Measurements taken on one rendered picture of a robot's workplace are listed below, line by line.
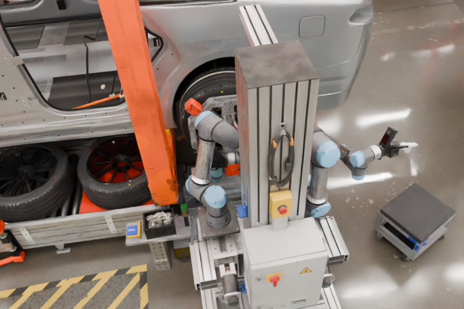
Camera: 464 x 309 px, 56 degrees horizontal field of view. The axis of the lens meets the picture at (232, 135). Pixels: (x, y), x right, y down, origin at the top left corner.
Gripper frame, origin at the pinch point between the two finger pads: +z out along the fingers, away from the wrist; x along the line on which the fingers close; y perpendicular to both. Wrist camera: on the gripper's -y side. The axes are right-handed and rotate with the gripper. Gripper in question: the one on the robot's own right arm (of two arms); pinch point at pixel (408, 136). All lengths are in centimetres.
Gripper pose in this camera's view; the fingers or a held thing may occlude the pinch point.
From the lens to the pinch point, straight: 255.1
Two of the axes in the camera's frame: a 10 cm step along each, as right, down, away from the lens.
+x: 4.1, 5.1, -7.6
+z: 9.1, -3.2, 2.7
